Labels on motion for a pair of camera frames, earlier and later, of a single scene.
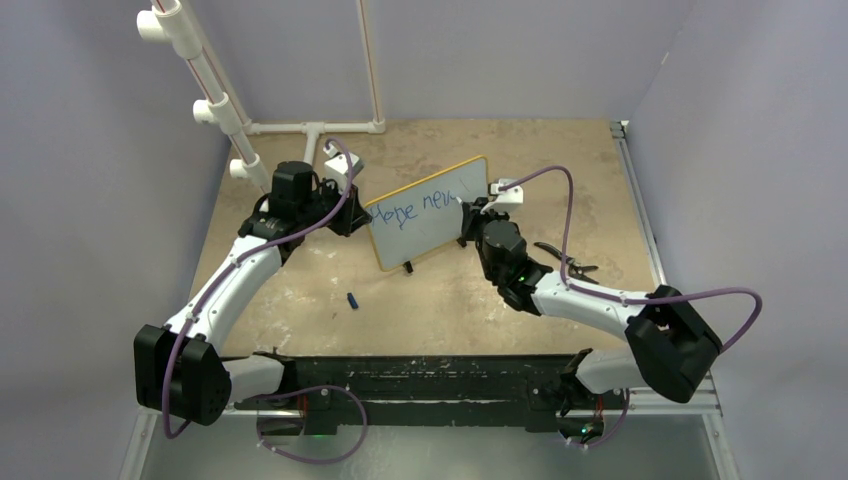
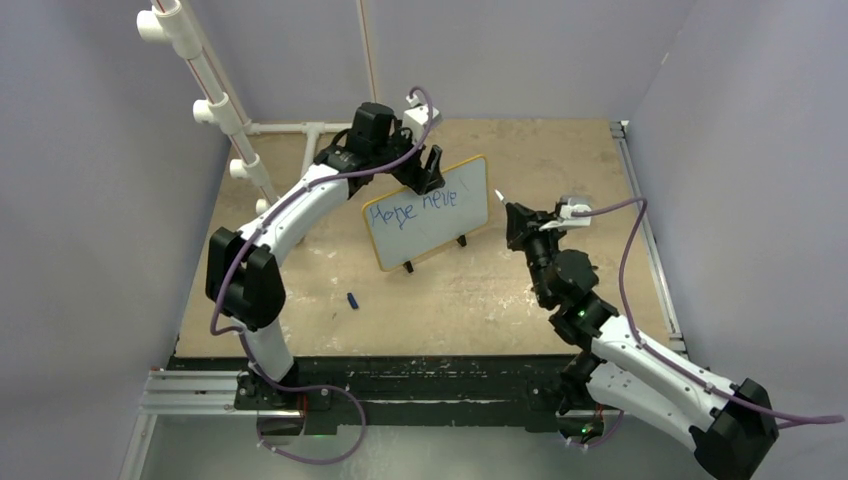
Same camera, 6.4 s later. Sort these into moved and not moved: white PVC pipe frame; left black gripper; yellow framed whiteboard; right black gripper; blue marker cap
Moved: right black gripper; left black gripper
Not moved: blue marker cap; white PVC pipe frame; yellow framed whiteboard
